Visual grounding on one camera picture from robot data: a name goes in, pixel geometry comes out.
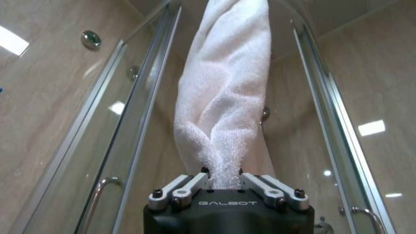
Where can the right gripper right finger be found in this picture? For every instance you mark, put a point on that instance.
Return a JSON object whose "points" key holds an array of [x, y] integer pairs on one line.
{"points": [[276, 189]]}

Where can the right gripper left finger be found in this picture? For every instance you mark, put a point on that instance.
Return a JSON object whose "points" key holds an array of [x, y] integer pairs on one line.
{"points": [[185, 189]]}

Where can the white terry towel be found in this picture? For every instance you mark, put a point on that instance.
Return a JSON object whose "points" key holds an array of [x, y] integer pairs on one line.
{"points": [[224, 97]]}

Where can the chrome shower valve fitting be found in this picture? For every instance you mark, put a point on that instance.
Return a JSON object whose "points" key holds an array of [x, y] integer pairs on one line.
{"points": [[321, 225]]}

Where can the chrome shower knob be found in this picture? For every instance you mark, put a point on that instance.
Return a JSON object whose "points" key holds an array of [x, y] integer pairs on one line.
{"points": [[265, 114]]}

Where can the glass shower door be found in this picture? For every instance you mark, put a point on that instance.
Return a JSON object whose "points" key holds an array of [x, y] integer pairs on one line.
{"points": [[81, 126], [337, 126]]}

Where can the round chrome wall jet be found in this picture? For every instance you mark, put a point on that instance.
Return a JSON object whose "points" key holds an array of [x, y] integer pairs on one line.
{"points": [[91, 39], [132, 72]]}

